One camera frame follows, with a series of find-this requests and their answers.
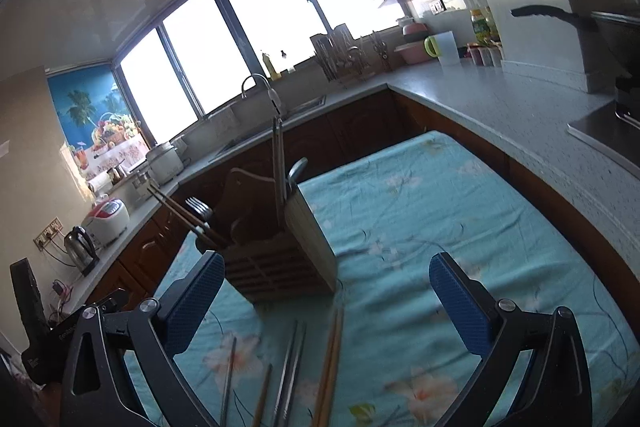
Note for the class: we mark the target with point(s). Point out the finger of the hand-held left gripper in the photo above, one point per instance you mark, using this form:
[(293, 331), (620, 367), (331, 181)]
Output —
[(110, 300), (27, 297)]

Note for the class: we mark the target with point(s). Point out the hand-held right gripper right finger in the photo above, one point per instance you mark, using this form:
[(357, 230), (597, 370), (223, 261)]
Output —
[(460, 302)]

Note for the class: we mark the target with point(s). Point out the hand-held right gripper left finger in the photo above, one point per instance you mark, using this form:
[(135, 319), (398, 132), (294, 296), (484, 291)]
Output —
[(197, 302)]

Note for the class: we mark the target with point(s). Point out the metal chopstick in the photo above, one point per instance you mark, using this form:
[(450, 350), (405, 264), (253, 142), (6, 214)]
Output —
[(294, 382), (275, 157), (281, 167), (285, 372), (229, 377)]

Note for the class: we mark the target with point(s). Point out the wooden chopstick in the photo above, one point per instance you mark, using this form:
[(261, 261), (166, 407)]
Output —
[(335, 367), (175, 211), (325, 367), (262, 397), (185, 211)]

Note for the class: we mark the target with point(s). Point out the steel fork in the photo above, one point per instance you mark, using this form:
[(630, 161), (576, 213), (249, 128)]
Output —
[(197, 208)]

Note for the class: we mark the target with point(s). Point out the wooden utensil holder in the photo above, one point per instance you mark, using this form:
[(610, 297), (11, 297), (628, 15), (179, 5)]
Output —
[(310, 247)]

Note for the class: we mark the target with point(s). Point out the steel spoon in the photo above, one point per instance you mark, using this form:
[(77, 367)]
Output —
[(296, 172)]

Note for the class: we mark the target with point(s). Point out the black power adapter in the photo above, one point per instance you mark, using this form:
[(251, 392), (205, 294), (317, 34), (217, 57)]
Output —
[(61, 289)]

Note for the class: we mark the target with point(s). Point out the steel electric kettle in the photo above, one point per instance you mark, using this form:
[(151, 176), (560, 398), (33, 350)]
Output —
[(80, 247)]

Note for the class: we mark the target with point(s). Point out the white and red rice cooker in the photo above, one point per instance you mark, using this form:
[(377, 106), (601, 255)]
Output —
[(107, 217)]

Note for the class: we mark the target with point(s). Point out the blue floral tablecloth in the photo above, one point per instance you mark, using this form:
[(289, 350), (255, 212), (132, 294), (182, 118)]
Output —
[(400, 217)]

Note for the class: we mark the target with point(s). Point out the steel pot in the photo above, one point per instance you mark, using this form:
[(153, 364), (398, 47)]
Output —
[(136, 189)]

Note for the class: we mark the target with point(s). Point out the paper towel roll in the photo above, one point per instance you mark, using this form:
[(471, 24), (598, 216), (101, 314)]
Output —
[(100, 182)]

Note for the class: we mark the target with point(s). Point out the white cooker pot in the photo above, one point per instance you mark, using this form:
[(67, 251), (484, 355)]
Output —
[(162, 164)]

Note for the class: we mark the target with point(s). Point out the white dishcloth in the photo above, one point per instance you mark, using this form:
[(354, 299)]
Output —
[(225, 119)]

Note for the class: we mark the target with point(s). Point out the grey kitchen countertop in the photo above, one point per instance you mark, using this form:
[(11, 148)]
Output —
[(475, 102)]

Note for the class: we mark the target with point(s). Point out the wooden lower cabinets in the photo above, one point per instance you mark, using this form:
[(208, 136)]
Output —
[(350, 122)]

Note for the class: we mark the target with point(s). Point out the steel sink faucet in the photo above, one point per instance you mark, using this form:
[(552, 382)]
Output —
[(273, 99)]

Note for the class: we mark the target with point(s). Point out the kitchen sink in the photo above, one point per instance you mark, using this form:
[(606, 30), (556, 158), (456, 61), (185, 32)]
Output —
[(300, 107)]

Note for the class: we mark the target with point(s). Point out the gas stove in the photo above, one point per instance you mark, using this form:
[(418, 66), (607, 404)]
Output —
[(610, 127)]

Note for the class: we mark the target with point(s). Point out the yellow dish soap bottle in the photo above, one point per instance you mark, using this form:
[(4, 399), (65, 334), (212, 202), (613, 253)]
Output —
[(269, 67)]

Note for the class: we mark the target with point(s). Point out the white spice jar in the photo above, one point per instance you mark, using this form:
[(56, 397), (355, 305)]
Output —
[(474, 55), (495, 55), (484, 55)]

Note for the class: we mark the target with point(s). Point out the kitchen window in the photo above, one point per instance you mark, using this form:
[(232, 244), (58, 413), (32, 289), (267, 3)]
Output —
[(200, 52)]

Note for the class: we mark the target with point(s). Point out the small clear bottle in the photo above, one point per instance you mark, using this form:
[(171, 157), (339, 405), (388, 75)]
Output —
[(286, 64)]

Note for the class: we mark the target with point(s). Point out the yellow oil bottle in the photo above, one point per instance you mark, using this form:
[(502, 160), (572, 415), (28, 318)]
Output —
[(480, 27)]

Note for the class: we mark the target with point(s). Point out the pink basin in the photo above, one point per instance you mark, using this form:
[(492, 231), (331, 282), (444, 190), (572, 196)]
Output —
[(412, 29)]

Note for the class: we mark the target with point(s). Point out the clear oil bottle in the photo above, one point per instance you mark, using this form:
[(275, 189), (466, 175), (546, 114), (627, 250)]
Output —
[(495, 27)]

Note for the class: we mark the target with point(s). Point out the cutlery drying rack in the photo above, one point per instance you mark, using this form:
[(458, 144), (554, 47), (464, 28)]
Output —
[(330, 52)]

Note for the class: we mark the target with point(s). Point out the black wok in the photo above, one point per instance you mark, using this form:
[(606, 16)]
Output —
[(550, 14)]

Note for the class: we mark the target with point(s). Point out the wall sockets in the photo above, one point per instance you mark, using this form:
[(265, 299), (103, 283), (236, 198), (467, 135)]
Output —
[(50, 231)]

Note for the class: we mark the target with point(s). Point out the palm tree wall poster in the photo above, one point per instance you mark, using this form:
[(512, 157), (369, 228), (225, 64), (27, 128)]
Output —
[(80, 107)]

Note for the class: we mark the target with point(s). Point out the wall outlet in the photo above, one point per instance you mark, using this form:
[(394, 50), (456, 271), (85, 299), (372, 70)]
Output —
[(440, 5)]

